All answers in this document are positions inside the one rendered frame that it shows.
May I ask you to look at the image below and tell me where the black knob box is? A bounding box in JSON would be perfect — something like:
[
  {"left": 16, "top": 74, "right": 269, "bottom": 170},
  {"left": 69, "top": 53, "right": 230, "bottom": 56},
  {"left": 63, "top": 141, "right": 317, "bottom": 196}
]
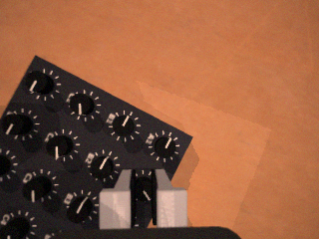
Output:
[{"left": 0, "top": 55, "right": 193, "bottom": 239}]

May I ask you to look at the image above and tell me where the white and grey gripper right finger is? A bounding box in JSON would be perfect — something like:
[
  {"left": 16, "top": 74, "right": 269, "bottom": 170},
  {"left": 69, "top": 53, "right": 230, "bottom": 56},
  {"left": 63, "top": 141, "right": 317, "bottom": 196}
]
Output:
[{"left": 152, "top": 169, "right": 187, "bottom": 228}]

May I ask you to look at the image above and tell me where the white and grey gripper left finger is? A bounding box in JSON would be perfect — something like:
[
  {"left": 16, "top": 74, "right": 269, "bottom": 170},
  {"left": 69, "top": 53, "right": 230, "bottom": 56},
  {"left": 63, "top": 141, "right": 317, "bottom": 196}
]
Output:
[{"left": 100, "top": 169, "right": 136, "bottom": 229}]

